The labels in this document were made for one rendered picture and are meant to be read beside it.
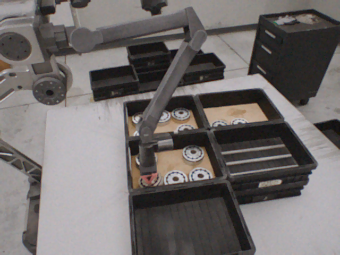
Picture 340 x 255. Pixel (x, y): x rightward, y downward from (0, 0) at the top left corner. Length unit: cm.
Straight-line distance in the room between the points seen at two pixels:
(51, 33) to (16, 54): 12
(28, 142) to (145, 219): 197
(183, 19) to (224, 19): 376
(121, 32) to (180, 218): 72
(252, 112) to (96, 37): 101
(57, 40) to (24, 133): 216
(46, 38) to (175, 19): 41
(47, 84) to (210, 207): 86
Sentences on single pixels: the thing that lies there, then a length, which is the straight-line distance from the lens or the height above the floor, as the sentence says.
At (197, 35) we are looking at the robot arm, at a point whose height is 142.
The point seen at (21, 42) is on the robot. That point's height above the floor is 146.
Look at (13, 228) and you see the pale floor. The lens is 232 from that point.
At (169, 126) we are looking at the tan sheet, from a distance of 146.
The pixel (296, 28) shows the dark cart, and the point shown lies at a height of 86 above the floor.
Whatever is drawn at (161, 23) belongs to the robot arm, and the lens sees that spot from 96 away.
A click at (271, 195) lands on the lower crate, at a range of 134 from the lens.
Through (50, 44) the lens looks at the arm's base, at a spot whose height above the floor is 144.
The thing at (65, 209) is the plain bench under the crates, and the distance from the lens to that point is 137.
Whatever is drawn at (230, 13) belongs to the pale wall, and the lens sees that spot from 474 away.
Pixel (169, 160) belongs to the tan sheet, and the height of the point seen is 83.
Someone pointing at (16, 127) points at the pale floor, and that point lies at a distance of 315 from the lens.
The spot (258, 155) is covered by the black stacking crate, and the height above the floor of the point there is 83.
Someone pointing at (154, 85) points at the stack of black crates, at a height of 38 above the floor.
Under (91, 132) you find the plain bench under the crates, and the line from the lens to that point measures 169.
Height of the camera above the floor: 180
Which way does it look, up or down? 42 degrees down
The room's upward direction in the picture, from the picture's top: 1 degrees counter-clockwise
